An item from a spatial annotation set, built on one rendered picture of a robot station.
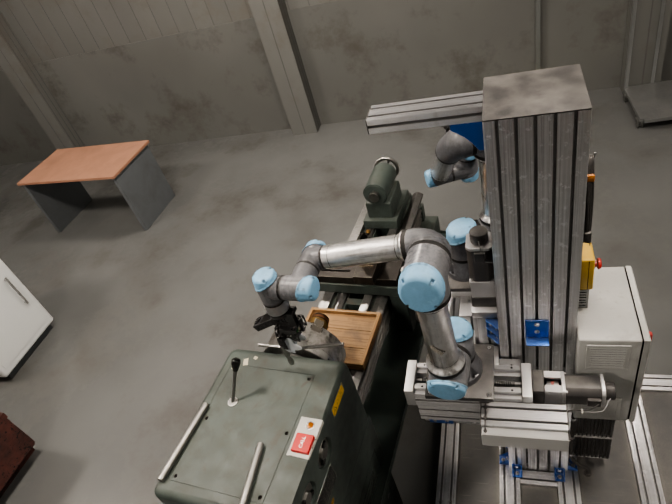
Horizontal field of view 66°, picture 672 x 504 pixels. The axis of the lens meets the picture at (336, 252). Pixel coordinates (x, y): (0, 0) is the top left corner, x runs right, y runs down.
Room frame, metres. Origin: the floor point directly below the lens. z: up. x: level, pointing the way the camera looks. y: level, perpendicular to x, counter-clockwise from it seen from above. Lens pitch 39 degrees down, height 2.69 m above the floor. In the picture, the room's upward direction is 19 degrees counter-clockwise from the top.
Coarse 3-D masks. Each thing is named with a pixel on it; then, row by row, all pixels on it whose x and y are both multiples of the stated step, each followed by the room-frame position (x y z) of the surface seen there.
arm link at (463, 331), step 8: (456, 320) 1.09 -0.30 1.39; (464, 320) 1.08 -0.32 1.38; (456, 328) 1.05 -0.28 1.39; (464, 328) 1.04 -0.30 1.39; (456, 336) 1.02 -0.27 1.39; (464, 336) 1.01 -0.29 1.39; (472, 336) 1.03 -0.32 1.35; (464, 344) 1.00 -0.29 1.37; (472, 344) 1.02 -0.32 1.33; (472, 352) 1.02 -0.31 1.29
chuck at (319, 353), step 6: (270, 342) 1.43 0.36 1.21; (276, 342) 1.40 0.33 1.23; (300, 342) 1.36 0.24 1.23; (306, 342) 1.35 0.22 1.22; (270, 348) 1.40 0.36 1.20; (276, 348) 1.39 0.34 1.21; (318, 348) 1.33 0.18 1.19; (300, 354) 1.34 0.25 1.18; (306, 354) 1.32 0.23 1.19; (312, 354) 1.31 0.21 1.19; (318, 354) 1.31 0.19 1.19; (324, 354) 1.31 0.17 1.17; (330, 360) 1.30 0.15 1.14
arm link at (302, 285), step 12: (300, 264) 1.20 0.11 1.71; (288, 276) 1.17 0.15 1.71; (300, 276) 1.15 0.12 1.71; (312, 276) 1.14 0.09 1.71; (276, 288) 1.15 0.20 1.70; (288, 288) 1.13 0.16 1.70; (300, 288) 1.11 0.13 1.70; (312, 288) 1.11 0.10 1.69; (288, 300) 1.13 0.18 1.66; (300, 300) 1.11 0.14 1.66; (312, 300) 1.10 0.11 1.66
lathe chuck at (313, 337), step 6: (312, 324) 1.43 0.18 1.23; (306, 330) 1.41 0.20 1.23; (312, 330) 1.40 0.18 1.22; (324, 330) 1.41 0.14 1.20; (306, 336) 1.38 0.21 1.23; (312, 336) 1.38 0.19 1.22; (318, 336) 1.38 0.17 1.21; (324, 336) 1.38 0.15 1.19; (330, 336) 1.39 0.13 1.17; (312, 342) 1.35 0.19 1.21; (318, 342) 1.35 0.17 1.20; (324, 342) 1.36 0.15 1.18; (330, 342) 1.36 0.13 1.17; (336, 342) 1.38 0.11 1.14; (324, 348) 1.34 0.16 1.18; (330, 348) 1.34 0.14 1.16; (336, 348) 1.36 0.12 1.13; (342, 348) 1.37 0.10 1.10; (330, 354) 1.32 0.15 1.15; (336, 354) 1.34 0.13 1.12; (342, 354) 1.36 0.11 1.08; (336, 360) 1.32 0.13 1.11; (342, 360) 1.35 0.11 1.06
